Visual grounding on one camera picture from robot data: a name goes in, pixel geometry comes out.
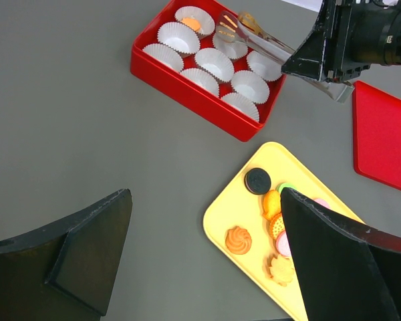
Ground pink sandwich cookie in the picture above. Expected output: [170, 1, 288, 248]
[314, 198, 331, 209]
[275, 231, 291, 257]

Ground yellow tray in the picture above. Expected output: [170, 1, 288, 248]
[203, 142, 360, 320]

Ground white paper cup front-middle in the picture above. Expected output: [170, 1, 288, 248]
[180, 68, 219, 97]

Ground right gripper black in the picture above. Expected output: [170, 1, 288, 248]
[281, 1, 401, 83]

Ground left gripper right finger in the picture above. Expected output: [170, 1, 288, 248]
[281, 188, 401, 320]

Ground red box lid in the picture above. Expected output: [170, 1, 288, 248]
[352, 81, 401, 191]

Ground black sandwich cookie top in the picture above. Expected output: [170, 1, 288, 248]
[244, 167, 271, 195]

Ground round dotted biscuit left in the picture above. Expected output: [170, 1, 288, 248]
[269, 213, 285, 240]

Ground pink sandwich cookie lower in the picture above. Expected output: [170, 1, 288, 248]
[275, 231, 291, 257]

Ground white paper cup front-right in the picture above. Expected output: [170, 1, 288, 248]
[221, 92, 260, 122]

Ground orange swirl cookie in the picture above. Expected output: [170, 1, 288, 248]
[225, 226, 252, 255]

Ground red cookie box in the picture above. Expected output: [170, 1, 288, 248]
[130, 1, 286, 142]

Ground white paper cup back-right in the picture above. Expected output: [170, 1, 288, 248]
[247, 51, 282, 82]

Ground white paper cup middle-left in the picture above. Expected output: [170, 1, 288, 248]
[157, 22, 201, 58]

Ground white paper cup back-left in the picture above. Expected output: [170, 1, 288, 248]
[174, 6, 215, 37]

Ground orange leaf cookie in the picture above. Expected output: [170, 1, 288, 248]
[267, 254, 295, 287]

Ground white paper cup middle-right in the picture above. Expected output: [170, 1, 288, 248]
[231, 70, 270, 104]

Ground pink sandwich cookie top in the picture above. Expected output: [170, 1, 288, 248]
[314, 198, 331, 209]

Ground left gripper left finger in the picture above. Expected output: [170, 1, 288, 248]
[0, 189, 132, 320]

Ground orange fish cookie left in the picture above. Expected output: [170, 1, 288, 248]
[263, 189, 281, 221]

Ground white paper cup centre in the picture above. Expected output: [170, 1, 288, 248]
[194, 47, 235, 82]

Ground green sandwich cookie top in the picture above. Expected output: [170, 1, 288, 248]
[276, 182, 297, 193]

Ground metal tongs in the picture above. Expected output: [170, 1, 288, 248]
[215, 10, 354, 103]

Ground white paper cup back-middle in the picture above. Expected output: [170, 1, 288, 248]
[213, 33, 248, 62]

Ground white paper cup front-left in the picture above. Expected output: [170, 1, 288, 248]
[142, 43, 184, 73]

